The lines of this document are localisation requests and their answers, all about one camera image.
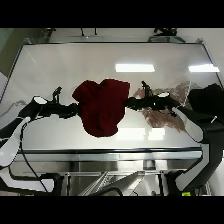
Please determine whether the red T-shirt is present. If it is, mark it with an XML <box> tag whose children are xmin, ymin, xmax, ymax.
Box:
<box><xmin>71</xmin><ymin>78</ymin><xmax>131</xmax><ymax>139</ymax></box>

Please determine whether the black garment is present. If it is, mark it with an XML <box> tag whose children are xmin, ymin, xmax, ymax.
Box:
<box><xmin>187</xmin><ymin>83</ymin><xmax>224</xmax><ymax>118</ymax></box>

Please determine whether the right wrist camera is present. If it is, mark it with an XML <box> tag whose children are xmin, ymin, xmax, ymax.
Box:
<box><xmin>140</xmin><ymin>80</ymin><xmax>154</xmax><ymax>98</ymax></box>

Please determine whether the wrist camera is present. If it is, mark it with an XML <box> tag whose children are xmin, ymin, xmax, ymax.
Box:
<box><xmin>140</xmin><ymin>80</ymin><xmax>154</xmax><ymax>98</ymax></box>
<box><xmin>52</xmin><ymin>86</ymin><xmax>63</xmax><ymax>102</ymax></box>

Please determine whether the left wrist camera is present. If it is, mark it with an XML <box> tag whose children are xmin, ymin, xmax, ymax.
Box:
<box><xmin>52</xmin><ymin>86</ymin><xmax>63</xmax><ymax>102</ymax></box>

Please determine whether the silver frame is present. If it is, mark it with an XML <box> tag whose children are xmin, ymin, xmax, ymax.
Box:
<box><xmin>13</xmin><ymin>149</ymin><xmax>214</xmax><ymax>197</ymax></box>

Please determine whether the black cable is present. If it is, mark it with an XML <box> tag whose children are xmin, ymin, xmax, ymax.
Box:
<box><xmin>19</xmin><ymin>123</ymin><xmax>51</xmax><ymax>194</ymax></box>

